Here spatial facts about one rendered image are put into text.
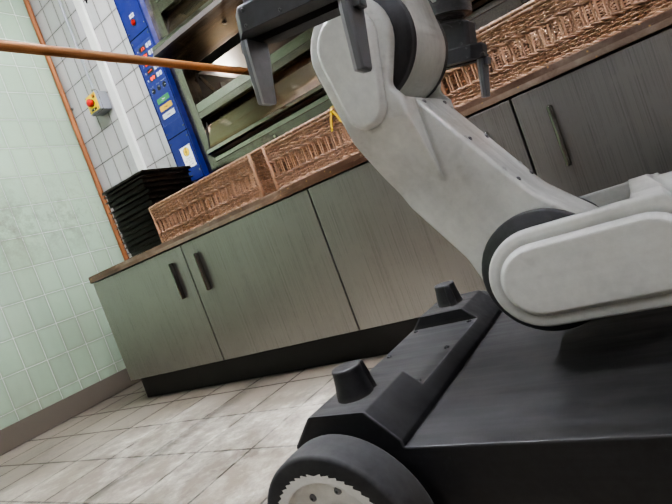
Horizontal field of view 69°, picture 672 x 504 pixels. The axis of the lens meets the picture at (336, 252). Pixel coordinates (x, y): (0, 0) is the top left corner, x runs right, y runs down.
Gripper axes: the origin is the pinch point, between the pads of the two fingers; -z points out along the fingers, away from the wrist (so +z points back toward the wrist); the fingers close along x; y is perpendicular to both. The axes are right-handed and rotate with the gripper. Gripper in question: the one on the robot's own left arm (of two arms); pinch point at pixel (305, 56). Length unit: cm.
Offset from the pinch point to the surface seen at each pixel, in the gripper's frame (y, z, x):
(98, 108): -129, 56, 203
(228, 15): -128, 68, 107
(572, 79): -80, 1, -17
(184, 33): -121, 66, 126
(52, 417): -72, -86, 214
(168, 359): -84, -63, 139
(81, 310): -103, -44, 221
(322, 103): -135, 24, 76
